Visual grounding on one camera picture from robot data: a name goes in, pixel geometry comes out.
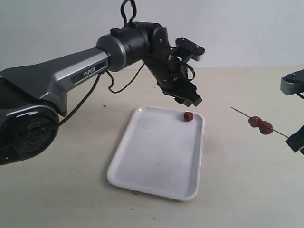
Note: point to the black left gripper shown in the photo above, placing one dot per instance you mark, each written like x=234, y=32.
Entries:
x=171, y=74

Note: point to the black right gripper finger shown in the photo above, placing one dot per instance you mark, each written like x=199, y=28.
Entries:
x=296, y=141

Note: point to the thin metal skewer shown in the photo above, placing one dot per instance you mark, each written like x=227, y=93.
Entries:
x=246, y=115

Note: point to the red meatball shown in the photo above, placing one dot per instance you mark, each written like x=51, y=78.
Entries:
x=255, y=121
x=188, y=116
x=265, y=128

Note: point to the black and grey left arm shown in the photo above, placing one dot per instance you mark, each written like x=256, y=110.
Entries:
x=33, y=98

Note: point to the white rectangular plastic tray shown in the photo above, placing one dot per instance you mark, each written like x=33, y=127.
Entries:
x=159, y=154

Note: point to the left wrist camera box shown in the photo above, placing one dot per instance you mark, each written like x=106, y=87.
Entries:
x=187, y=50

